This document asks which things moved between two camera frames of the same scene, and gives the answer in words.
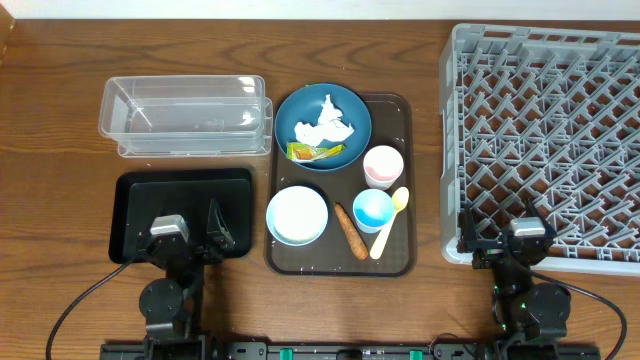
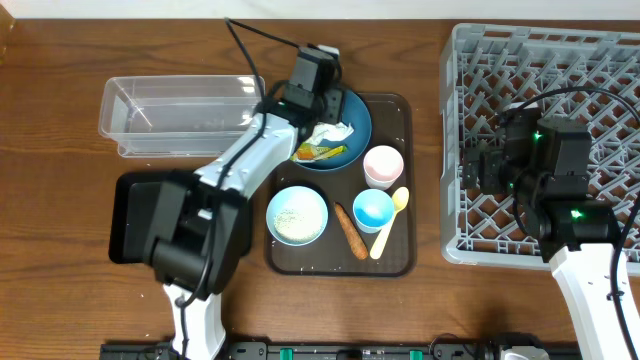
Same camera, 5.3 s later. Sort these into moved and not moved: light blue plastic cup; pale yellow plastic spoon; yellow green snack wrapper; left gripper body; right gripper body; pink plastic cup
Moved: left gripper body; right gripper body
Not moved: pale yellow plastic spoon; light blue plastic cup; yellow green snack wrapper; pink plastic cup
